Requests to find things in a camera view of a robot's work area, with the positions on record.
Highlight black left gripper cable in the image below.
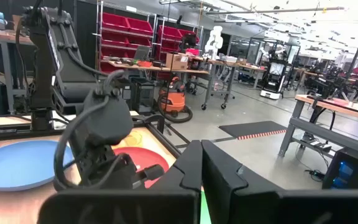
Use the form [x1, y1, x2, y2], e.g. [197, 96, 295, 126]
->
[53, 70, 127, 192]

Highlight orange translucent small plate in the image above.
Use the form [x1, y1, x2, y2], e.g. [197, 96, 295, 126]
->
[121, 129, 144, 148]

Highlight red bin shelf rack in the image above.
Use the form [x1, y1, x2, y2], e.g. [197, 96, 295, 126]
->
[96, 1, 158, 74]
[155, 17, 204, 63]

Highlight red plastic plate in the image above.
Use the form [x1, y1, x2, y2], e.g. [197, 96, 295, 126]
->
[112, 146, 170, 189]

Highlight grey-legged wooden workbench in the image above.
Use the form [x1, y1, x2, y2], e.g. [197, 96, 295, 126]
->
[277, 93, 358, 160]

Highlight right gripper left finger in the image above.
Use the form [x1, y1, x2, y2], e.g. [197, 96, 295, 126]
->
[37, 139, 203, 224]

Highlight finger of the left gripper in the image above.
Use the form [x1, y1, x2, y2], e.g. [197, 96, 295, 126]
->
[132, 164, 166, 189]

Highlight black table frame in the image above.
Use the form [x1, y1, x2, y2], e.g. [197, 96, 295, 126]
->
[0, 113, 183, 158]

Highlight black mat red striped edge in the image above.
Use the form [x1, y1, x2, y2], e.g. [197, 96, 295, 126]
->
[218, 120, 287, 141]

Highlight blue plastic plate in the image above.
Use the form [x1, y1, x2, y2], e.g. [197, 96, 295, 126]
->
[0, 139, 75, 192]

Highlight orange shop vacuum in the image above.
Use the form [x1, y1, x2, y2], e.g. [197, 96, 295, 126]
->
[159, 77, 187, 114]

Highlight grey ceiling pipe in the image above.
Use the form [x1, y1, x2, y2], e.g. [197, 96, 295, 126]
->
[204, 6, 346, 16]

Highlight white humanoid robot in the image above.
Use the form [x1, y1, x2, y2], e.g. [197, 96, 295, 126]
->
[204, 25, 224, 60]

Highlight wooden bench grey legs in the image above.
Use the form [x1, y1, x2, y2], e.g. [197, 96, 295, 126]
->
[0, 29, 37, 115]

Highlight wheeled workbench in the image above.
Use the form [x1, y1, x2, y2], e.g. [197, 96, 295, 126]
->
[197, 57, 267, 111]

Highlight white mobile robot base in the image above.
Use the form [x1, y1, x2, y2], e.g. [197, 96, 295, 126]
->
[259, 58, 288, 101]

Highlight black equipment case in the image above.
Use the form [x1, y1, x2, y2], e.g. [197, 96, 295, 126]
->
[130, 77, 157, 114]

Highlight black floor power strip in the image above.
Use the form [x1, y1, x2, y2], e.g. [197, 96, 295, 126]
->
[304, 169, 326, 182]

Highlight grey laptop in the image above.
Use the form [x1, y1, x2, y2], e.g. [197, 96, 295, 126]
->
[133, 45, 152, 61]

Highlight black vacuum hose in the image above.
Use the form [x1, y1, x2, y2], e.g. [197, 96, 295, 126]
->
[157, 92, 194, 124]

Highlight cardboard box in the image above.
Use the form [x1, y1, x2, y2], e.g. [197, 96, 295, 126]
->
[165, 53, 190, 72]

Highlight green plastic plate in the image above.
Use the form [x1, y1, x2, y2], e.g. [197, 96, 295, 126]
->
[200, 185, 213, 224]

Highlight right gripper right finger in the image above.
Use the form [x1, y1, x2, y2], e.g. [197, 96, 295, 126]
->
[201, 139, 358, 224]

